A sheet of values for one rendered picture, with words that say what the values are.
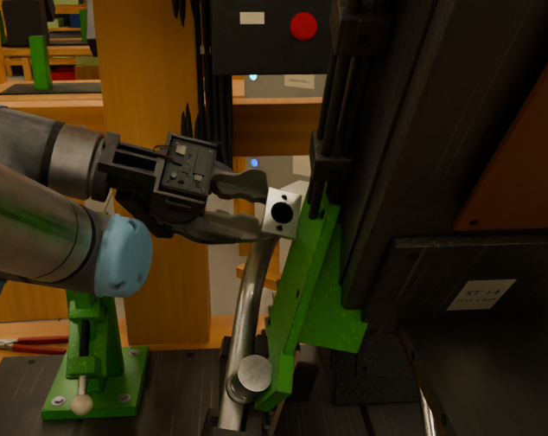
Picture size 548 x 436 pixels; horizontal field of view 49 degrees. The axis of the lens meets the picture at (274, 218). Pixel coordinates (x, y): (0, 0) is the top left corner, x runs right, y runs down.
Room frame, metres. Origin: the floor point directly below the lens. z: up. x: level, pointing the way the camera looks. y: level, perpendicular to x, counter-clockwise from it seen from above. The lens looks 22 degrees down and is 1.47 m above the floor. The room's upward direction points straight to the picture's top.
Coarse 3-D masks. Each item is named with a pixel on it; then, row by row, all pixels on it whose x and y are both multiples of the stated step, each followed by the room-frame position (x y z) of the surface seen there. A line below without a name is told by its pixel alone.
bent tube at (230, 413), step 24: (288, 192) 0.66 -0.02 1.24; (264, 216) 0.63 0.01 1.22; (288, 216) 0.66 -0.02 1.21; (264, 240) 0.67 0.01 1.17; (264, 264) 0.69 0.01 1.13; (240, 288) 0.69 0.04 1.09; (240, 312) 0.67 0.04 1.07; (240, 336) 0.64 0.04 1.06; (240, 360) 0.62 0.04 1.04; (240, 408) 0.58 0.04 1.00
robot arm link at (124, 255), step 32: (0, 192) 0.38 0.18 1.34; (32, 192) 0.42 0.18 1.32; (0, 224) 0.38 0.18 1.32; (32, 224) 0.40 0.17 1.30; (64, 224) 0.44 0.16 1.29; (96, 224) 0.49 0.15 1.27; (128, 224) 0.50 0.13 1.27; (0, 256) 0.39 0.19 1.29; (32, 256) 0.41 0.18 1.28; (64, 256) 0.44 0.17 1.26; (96, 256) 0.47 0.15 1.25; (128, 256) 0.49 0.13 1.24; (64, 288) 0.49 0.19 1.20; (96, 288) 0.47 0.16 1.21; (128, 288) 0.48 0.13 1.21
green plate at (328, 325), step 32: (320, 224) 0.54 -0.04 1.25; (288, 256) 0.63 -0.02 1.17; (320, 256) 0.53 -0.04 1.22; (288, 288) 0.59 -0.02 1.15; (320, 288) 0.54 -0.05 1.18; (288, 320) 0.54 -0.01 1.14; (320, 320) 0.54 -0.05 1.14; (352, 320) 0.54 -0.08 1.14; (288, 352) 0.53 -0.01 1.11; (352, 352) 0.54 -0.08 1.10
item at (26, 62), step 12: (60, 0) 7.26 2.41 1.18; (72, 0) 7.27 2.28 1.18; (84, 0) 7.30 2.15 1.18; (60, 12) 7.17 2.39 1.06; (72, 12) 7.18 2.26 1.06; (60, 36) 7.27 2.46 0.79; (72, 36) 7.28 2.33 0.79; (24, 60) 7.16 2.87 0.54; (24, 72) 7.15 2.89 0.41; (60, 72) 7.65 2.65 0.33; (72, 72) 7.66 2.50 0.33
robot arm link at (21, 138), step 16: (0, 112) 0.60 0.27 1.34; (16, 112) 0.61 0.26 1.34; (0, 128) 0.59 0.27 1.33; (16, 128) 0.59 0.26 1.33; (32, 128) 0.60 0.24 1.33; (48, 128) 0.60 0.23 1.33; (0, 144) 0.58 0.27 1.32; (16, 144) 0.58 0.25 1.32; (32, 144) 0.59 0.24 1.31; (48, 144) 0.59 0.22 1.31; (0, 160) 0.57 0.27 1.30; (16, 160) 0.58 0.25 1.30; (32, 160) 0.58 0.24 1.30; (48, 160) 0.58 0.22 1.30; (32, 176) 0.58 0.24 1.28
